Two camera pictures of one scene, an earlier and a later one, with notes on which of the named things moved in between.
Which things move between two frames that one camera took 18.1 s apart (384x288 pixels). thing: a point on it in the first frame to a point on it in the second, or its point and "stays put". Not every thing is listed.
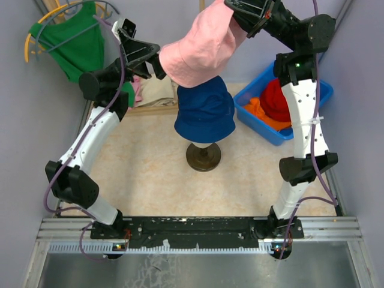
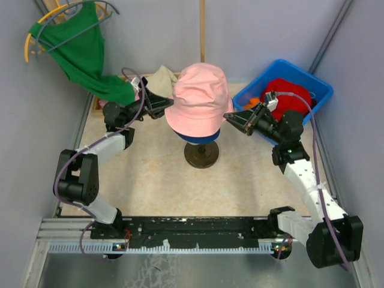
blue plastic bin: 252,90 stays put
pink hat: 206,48 to 200,100
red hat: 275,101 stays put
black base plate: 194,233 stays put
